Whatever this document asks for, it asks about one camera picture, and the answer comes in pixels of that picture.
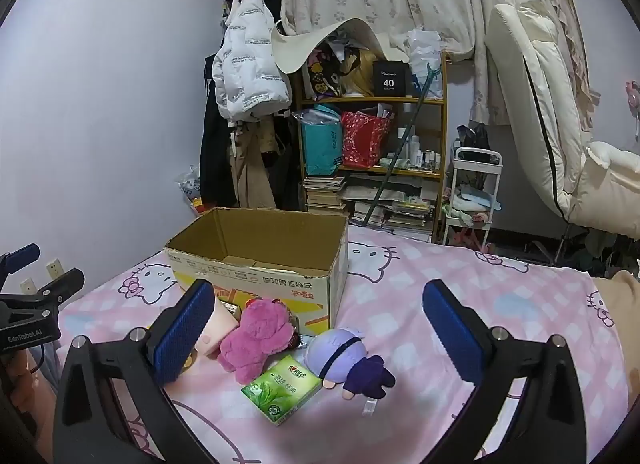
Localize pink fluffy bear plush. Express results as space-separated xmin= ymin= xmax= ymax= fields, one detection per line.
xmin=217 ymin=299 xmax=296 ymax=386

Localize purple hooded doll plush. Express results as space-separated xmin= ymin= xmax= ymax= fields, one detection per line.
xmin=304 ymin=329 xmax=396 ymax=400

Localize pink swiss roll plush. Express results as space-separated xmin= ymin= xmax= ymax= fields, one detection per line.
xmin=194 ymin=297 xmax=239 ymax=356

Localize plastic bag with toys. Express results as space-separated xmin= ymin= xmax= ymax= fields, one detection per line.
xmin=175 ymin=165 xmax=205 ymax=215

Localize open cardboard box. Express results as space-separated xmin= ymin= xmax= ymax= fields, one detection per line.
xmin=165 ymin=207 xmax=348 ymax=336

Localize black hanging clothes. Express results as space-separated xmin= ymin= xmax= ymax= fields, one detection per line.
xmin=200 ymin=55 xmax=236 ymax=207

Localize beige coat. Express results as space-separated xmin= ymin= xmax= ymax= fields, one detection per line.
xmin=230 ymin=117 xmax=278 ymax=209

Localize stack of books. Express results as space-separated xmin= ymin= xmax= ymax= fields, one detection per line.
xmin=303 ymin=176 xmax=347 ymax=215

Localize cream reclining chair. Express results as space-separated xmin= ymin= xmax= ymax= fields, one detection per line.
xmin=485 ymin=0 xmax=639 ymax=239

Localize white rolling cart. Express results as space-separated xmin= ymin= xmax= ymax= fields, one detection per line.
xmin=442 ymin=147 xmax=503 ymax=253

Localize teal bag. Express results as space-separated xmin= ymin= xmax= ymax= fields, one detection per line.
xmin=294 ymin=104 xmax=343 ymax=176

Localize white puffer jacket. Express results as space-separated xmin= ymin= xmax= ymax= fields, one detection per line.
xmin=212 ymin=0 xmax=292 ymax=127

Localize red patterned bag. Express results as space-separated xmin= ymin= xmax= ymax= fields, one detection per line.
xmin=341 ymin=111 xmax=392 ymax=169

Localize wooden bookshelf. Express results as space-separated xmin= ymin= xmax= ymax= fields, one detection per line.
xmin=292 ymin=50 xmax=450 ymax=245

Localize cream sun hat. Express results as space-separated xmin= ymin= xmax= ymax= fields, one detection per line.
xmin=271 ymin=17 xmax=409 ymax=74

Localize black box with 40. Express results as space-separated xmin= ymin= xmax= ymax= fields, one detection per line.
xmin=373 ymin=60 xmax=411 ymax=97

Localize wall socket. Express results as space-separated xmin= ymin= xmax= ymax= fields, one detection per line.
xmin=20 ymin=278 xmax=37 ymax=294
xmin=47 ymin=258 xmax=64 ymax=280

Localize pink wall ornament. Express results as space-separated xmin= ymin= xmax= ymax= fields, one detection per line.
xmin=625 ymin=81 xmax=640 ymax=140

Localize green broom handle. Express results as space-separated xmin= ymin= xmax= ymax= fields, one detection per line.
xmin=360 ymin=65 xmax=442 ymax=227

